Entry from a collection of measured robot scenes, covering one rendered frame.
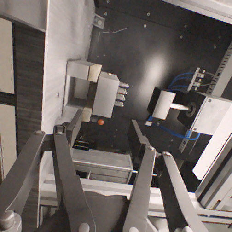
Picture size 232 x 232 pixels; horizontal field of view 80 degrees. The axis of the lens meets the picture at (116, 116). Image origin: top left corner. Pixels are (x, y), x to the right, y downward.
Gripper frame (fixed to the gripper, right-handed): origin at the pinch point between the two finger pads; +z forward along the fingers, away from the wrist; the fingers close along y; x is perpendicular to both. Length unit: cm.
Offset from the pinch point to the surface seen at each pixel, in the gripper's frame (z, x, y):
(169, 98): 20.7, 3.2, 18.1
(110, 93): 14.4, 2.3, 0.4
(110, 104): 14.5, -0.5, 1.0
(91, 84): 21.2, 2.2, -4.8
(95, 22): 45, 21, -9
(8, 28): 142, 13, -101
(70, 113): 13.2, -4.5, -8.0
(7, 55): 139, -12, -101
